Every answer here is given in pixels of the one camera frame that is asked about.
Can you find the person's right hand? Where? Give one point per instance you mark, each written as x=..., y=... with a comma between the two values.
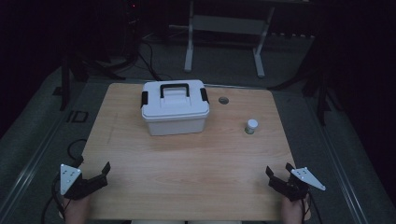
x=294, y=213

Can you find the black tripod stand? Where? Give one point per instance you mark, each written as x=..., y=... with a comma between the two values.
x=322, y=102
x=64, y=87

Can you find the small white bottle green label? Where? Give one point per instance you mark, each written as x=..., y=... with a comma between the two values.
x=251, y=126

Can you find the grey floor rail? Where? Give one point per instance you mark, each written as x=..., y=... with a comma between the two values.
x=34, y=168
x=342, y=174

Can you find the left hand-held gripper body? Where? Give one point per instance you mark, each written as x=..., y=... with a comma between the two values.
x=70, y=180

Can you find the white metal stand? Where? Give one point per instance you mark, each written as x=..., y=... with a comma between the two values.
x=229, y=25

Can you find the person's left hand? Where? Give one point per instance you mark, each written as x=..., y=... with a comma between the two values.
x=76, y=211

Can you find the dark equipment rack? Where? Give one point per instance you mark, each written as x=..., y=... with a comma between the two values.
x=134, y=21

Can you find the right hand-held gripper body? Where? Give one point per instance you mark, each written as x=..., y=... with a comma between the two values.
x=292, y=188

